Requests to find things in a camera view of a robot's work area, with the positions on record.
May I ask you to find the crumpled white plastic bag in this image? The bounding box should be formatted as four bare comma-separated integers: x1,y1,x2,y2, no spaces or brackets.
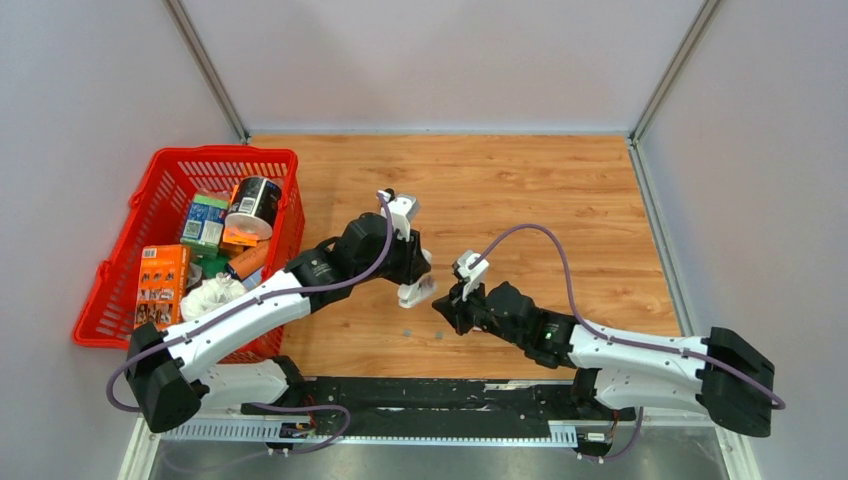
180,273,248,322

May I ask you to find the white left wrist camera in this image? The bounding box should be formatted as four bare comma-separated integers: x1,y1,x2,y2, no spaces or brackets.
377,190,420,242

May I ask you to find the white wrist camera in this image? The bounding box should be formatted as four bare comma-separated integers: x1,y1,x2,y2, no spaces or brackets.
453,250,489,301
377,190,420,242

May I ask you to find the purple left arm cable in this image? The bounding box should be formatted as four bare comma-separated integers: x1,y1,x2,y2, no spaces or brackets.
105,190,399,458

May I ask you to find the green blue carton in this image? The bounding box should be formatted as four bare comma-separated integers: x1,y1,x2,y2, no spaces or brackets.
180,193,229,256

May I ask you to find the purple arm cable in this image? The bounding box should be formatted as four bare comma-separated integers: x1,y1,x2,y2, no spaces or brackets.
105,190,399,458
471,223,787,464

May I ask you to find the orange snack packet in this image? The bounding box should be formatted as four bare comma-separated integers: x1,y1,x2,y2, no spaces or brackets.
219,184,260,255

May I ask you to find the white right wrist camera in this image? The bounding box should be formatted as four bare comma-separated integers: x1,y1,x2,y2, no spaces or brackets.
453,250,489,301

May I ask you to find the white slotted cable duct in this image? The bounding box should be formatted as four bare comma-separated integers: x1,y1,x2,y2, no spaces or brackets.
162,418,579,448

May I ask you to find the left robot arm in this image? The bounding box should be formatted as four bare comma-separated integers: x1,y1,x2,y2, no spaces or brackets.
106,213,432,433

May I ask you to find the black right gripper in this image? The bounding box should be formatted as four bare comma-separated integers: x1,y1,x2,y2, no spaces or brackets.
432,276,526,350

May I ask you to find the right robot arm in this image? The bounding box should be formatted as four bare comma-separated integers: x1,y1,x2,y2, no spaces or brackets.
432,282,775,438

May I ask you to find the orange product box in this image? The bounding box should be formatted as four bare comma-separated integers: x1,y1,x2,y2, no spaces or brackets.
133,244,190,330

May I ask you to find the red plastic basket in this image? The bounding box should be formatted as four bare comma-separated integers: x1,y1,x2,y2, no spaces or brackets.
71,145,305,350

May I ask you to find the orange tube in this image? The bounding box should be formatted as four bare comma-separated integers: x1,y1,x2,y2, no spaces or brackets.
225,240,270,281

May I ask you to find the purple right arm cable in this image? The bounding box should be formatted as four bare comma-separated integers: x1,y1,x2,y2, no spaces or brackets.
471,223,787,464

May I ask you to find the white stapler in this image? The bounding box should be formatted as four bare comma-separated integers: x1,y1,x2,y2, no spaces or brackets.
396,249,436,309

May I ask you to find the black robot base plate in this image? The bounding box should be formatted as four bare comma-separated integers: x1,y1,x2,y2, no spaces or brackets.
276,377,616,439

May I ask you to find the black white cylindrical can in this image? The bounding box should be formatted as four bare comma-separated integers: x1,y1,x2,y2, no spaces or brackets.
225,176,282,240

